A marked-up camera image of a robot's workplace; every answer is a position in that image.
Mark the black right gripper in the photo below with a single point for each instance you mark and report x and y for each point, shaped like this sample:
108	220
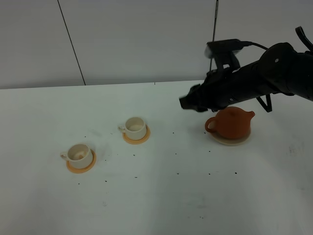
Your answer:
223	88

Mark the brown clay teapot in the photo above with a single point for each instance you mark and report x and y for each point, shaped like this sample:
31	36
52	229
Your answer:
231	123

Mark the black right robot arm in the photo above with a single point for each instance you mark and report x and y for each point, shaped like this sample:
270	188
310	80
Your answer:
280	70

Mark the beige round teapot coaster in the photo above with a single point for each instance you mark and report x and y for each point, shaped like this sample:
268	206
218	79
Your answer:
231	142

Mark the white teacup far centre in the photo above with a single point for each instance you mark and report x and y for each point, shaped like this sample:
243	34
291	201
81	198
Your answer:
134	128

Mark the white teacup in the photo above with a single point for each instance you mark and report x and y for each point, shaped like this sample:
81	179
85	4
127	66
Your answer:
134	128
79	156

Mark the orange coaster far centre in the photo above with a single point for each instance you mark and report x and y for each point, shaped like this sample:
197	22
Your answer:
140	141

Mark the orange coaster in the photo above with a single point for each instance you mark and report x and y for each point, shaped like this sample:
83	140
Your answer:
85	169
140	141

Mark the white teacup near left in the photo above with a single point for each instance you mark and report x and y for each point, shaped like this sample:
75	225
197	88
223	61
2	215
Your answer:
79	156

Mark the orange coaster near left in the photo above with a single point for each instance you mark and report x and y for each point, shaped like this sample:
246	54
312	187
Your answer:
85	169

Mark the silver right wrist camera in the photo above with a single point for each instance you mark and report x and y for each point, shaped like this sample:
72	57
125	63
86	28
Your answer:
216	47

